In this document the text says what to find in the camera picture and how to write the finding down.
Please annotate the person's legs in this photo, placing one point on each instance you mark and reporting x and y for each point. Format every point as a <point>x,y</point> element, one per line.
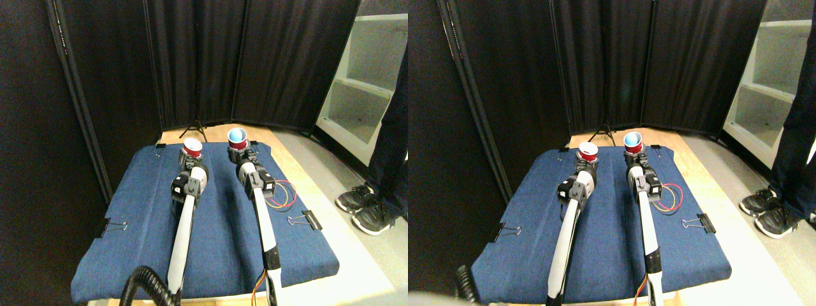
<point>376,217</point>
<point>781,220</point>

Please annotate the red cup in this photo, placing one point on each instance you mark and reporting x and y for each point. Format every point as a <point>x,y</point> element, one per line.
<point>237,146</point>
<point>192,152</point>
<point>588,155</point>
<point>633,150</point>

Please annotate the blue ball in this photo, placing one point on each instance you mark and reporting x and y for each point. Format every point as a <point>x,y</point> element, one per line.
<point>633,139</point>
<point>238,135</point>

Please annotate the black curtain stand pole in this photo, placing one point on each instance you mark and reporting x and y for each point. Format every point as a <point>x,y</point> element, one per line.
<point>475,102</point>
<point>80,102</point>

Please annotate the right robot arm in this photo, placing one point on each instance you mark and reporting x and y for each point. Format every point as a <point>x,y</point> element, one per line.
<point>649,223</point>
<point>261,223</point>

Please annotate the black curtain stand foot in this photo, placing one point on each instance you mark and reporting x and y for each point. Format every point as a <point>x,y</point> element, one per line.
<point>199,131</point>
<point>605,134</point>

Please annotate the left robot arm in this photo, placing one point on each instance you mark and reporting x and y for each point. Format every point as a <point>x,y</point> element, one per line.
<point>567,236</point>
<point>185,229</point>

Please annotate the white shelf unit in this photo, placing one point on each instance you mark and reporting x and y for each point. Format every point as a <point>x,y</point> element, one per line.
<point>357,108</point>
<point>762,111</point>

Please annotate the dark blue cloth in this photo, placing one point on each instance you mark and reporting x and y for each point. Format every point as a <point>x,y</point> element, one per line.
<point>612,248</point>
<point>223,242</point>

